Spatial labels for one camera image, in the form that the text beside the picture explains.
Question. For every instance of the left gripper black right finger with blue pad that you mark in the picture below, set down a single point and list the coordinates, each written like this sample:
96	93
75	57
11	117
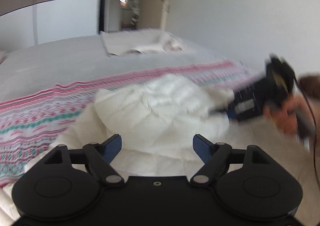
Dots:
214	157

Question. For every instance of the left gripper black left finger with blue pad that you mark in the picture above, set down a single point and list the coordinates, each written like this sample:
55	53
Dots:
99	158

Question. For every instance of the white quilted hooded jacket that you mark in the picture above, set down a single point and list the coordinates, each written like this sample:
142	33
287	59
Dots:
157	121

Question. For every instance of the brown sleeved right forearm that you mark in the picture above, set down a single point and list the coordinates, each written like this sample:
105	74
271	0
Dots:
310	85

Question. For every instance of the person's right hand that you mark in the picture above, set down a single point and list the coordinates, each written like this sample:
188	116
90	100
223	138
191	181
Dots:
284	119

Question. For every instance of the patterned red green blanket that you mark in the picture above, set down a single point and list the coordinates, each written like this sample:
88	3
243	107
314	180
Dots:
30	123

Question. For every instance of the beige folded cloth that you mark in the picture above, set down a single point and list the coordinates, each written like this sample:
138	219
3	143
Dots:
144	42

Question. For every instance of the white grey wardrobe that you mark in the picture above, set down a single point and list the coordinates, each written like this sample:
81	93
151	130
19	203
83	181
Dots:
25	23

